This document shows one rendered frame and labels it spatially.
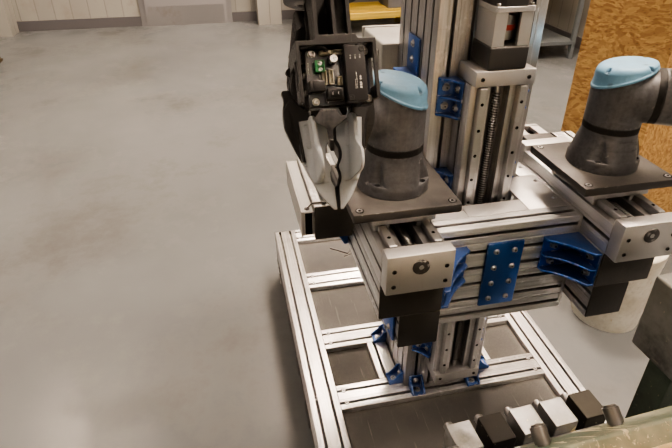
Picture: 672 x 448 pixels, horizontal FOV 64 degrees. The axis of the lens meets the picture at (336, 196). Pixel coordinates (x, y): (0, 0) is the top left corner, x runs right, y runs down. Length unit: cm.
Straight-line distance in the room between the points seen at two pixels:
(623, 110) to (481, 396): 99
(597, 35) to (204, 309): 211
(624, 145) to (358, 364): 107
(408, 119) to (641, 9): 173
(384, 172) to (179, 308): 157
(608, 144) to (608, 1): 149
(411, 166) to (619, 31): 175
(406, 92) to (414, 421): 106
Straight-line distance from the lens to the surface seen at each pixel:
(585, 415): 113
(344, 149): 53
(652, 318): 126
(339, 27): 50
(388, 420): 173
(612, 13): 270
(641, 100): 126
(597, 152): 129
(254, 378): 212
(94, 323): 251
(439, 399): 180
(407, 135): 103
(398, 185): 106
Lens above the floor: 159
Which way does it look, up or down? 30 degrees down
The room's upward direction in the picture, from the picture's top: straight up
